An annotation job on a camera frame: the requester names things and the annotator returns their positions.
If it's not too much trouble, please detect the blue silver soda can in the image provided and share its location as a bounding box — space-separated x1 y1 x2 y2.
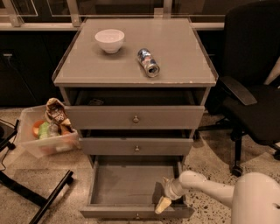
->
137 48 160 78

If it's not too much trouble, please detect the grey middle drawer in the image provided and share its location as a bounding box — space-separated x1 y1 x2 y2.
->
80 129 193 156

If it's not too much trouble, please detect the clear plastic bin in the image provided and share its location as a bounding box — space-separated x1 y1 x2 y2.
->
16 105 80 158

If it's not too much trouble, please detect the black metal stand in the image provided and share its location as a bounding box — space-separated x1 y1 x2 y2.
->
0 120 74 224

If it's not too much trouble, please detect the brown chip bag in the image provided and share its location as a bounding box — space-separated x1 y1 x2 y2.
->
45 98 74 132

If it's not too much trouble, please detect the green apple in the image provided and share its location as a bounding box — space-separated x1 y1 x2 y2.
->
38 122 50 139

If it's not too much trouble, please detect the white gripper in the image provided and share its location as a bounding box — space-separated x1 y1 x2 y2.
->
155 177 187 214

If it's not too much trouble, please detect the black office chair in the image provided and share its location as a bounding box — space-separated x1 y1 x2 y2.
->
206 0 280 177

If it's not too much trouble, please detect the white ceramic bowl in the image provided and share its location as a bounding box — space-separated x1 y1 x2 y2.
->
94 29 125 53

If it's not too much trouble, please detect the dark item in top drawer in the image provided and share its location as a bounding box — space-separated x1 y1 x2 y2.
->
88 99 104 106

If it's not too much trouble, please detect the grey bottom drawer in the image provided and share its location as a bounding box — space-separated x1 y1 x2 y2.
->
80 156 193 220

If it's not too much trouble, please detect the grey drawer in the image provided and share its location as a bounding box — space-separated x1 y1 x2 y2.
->
80 129 193 156
80 156 193 220
64 89 206 130

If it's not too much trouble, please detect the black cable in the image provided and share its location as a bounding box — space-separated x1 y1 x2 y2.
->
0 118 19 172

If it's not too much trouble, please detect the orange fruit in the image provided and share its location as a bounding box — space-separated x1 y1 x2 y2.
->
32 120 45 138

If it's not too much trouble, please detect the grey top drawer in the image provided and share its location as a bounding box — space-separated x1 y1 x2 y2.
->
64 89 206 130

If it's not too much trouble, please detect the grey drawer cabinet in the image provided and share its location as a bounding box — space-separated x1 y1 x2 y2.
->
52 17 220 165

